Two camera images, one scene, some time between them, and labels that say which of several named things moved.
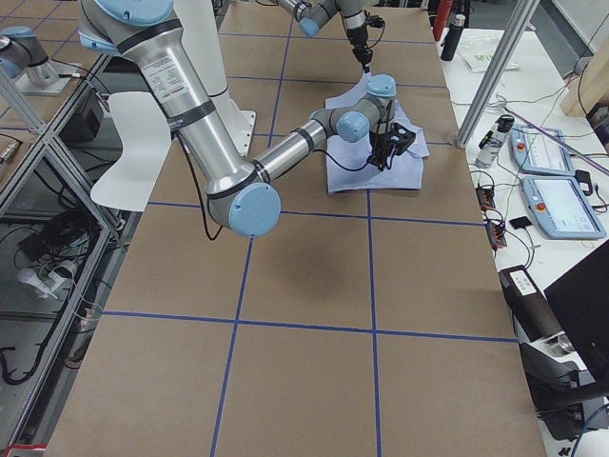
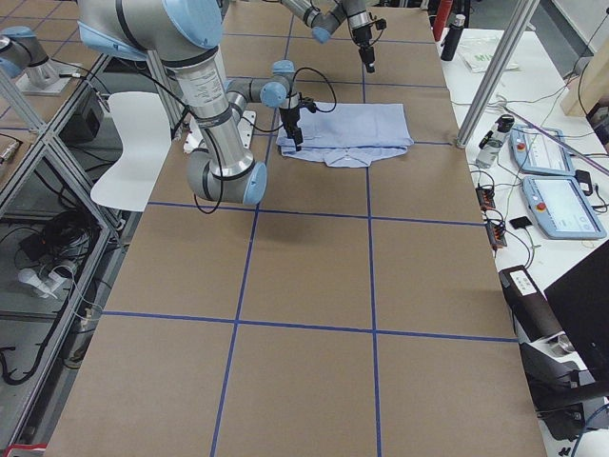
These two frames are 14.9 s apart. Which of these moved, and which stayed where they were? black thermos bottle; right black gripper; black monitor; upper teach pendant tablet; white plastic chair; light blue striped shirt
Moved: right black gripper; light blue striped shirt
Stayed: white plastic chair; black thermos bottle; upper teach pendant tablet; black monitor
